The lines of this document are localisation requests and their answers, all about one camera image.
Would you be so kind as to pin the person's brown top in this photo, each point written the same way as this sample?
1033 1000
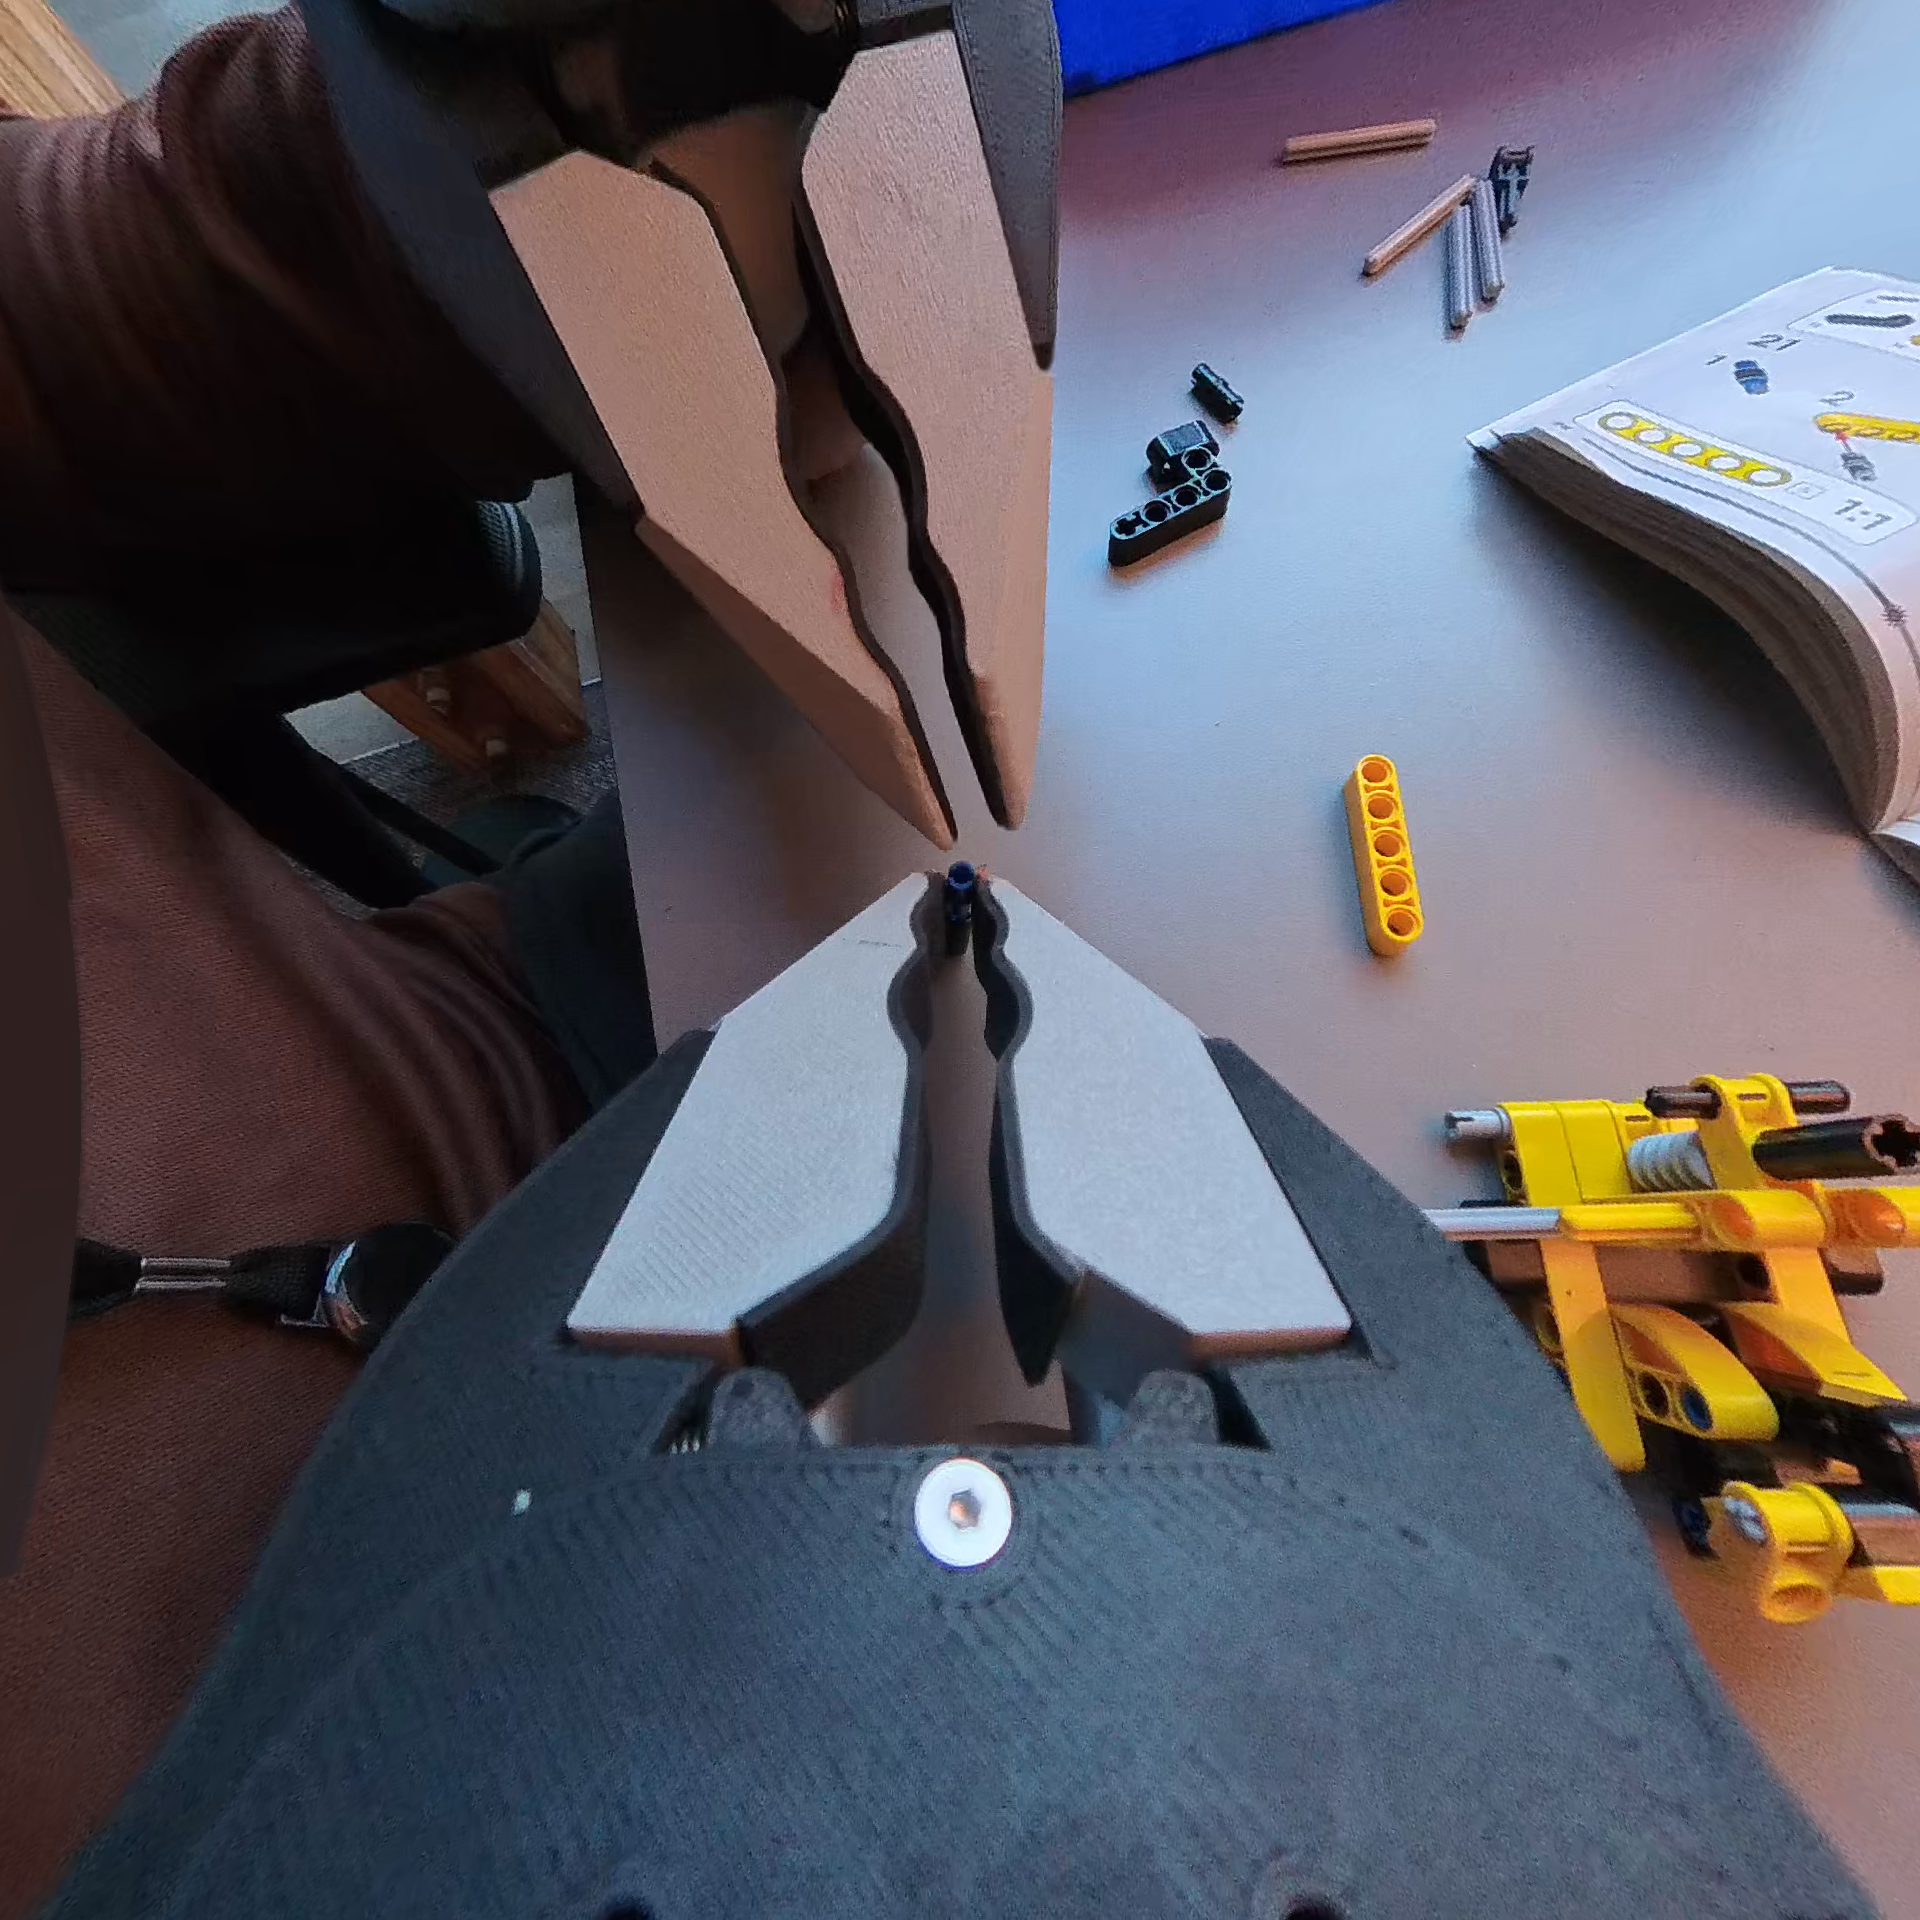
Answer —
224 1080

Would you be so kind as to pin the blue lego pin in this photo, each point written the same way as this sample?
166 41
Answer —
960 901

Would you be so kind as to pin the wooden furniture base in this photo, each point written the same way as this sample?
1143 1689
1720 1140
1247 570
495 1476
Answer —
488 698

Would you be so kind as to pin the wooden panel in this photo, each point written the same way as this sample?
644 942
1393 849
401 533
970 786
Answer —
44 60

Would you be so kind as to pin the yellow lego beam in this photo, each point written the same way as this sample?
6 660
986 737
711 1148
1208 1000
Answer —
1384 855

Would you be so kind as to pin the person's left forearm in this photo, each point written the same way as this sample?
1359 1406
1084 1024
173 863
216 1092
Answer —
166 301

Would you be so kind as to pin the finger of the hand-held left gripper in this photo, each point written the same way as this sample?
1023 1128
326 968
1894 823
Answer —
960 390
676 390

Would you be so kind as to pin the black angled lego beam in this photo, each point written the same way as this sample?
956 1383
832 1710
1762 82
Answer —
1172 518

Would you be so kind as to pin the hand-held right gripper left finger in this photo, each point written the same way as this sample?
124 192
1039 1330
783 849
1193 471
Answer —
781 1185

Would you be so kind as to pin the yellow lego vehicle model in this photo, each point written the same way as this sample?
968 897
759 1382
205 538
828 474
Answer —
1694 1231

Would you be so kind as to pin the grey lego axle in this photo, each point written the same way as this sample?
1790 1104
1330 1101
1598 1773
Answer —
1458 268
1488 241

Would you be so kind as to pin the black office chair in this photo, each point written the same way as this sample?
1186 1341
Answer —
300 645

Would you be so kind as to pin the black lego connector block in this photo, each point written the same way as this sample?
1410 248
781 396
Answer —
1182 450

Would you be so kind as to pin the blue box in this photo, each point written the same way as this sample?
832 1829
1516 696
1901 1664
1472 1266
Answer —
1201 31

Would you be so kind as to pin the lego instruction booklet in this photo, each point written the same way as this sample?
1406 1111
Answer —
1724 495

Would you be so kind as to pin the black lego axle connector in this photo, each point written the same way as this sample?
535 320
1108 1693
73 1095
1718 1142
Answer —
1511 181

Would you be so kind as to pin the person's dark trousers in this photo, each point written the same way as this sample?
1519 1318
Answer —
593 944

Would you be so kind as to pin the tan lego axle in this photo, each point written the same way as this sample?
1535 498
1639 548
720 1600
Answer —
1359 140
1420 228

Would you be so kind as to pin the black lego pin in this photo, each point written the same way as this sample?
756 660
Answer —
1220 394

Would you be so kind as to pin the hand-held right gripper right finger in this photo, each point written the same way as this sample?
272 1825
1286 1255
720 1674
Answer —
1156 1185

